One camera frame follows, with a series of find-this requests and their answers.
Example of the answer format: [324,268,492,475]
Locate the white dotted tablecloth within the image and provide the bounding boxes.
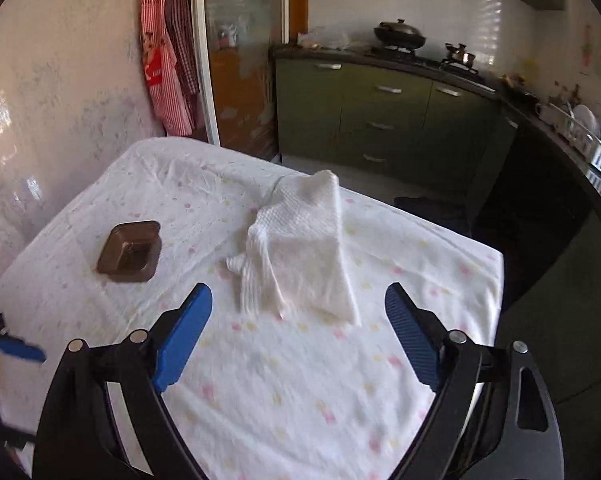
[0,137,505,480]

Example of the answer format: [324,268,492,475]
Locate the gas stove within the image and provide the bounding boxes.
[363,45,489,75]

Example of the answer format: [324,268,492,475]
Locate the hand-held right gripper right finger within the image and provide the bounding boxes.
[383,282,565,480]

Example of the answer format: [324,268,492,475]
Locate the black wok with lid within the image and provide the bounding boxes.
[373,18,428,52]

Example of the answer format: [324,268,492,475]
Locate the wall stickers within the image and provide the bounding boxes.
[581,25,601,68]

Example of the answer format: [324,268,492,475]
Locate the white framed glass door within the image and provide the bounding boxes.
[189,0,288,156]

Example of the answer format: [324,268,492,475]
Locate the white paper towel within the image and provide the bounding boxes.
[225,170,362,326]

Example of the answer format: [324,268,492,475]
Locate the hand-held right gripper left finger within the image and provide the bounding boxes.
[32,282,214,480]

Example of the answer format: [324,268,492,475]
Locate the brown square plastic cup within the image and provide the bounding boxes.
[96,220,162,283]

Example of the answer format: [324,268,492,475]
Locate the red striped apron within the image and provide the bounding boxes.
[140,0,194,137]

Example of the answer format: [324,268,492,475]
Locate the clear plastic bag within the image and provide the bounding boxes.
[297,27,351,51]

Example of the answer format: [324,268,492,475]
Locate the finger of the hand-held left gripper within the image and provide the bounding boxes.
[0,310,47,364]
[0,422,35,449]

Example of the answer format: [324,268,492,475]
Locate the green kitchen cabinets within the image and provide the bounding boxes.
[273,45,601,401]

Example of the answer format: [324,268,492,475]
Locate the dark red checked apron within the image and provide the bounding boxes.
[165,0,201,96]

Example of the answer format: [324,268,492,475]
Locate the metal dish rack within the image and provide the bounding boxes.
[535,102,601,183]

